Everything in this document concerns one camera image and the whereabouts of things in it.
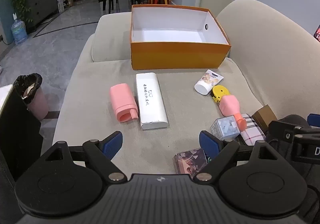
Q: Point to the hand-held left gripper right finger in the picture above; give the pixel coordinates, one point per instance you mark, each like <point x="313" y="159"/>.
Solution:
<point x="208" y="143"/>

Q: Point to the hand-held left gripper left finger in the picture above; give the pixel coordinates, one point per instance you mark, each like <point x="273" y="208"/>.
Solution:
<point x="113" y="142"/>

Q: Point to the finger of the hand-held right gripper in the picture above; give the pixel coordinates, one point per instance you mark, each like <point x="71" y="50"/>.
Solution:
<point x="282" y="127"/>
<point x="314" y="119"/>

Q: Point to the small brown cardboard box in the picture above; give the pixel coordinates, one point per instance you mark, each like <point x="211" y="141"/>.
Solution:
<point x="265" y="115"/>

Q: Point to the clear plastic cube box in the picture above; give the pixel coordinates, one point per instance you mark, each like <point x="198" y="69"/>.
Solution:
<point x="225" y="127"/>

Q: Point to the art printed card box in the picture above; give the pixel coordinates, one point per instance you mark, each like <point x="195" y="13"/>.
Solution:
<point x="187" y="161"/>

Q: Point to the plaid zip case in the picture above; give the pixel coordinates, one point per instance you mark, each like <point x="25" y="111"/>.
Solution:
<point x="252" y="129"/>

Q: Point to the small pink bottle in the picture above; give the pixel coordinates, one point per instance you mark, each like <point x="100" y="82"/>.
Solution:
<point x="228" y="105"/>

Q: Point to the large pink bottle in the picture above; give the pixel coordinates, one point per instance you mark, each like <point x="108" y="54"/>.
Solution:
<point x="122" y="96"/>

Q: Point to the yellow tape measure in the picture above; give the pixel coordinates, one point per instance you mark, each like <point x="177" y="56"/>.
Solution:
<point x="220" y="91"/>

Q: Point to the white long plastic case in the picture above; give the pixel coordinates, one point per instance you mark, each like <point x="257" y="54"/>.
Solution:
<point x="150" y="99"/>

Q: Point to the orange cardboard box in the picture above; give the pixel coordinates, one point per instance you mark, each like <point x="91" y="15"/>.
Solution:
<point x="175" y="56"/>

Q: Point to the beige sofa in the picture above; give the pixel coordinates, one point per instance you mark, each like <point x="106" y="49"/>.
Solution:
<point x="100" y="89"/>

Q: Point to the white cream tube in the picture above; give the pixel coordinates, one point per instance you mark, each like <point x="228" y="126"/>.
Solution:
<point x="207" y="83"/>

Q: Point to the pink trash bin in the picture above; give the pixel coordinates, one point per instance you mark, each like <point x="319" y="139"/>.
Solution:
<point x="40" y="104"/>

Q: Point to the pink bin black bag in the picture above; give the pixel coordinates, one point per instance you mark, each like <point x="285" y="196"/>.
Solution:
<point x="18" y="84"/>

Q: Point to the blue water jug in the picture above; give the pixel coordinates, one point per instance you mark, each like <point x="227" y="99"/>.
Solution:
<point x="19" y="31"/>

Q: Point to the white carton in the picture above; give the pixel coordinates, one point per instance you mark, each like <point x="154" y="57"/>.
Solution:
<point x="60" y="4"/>

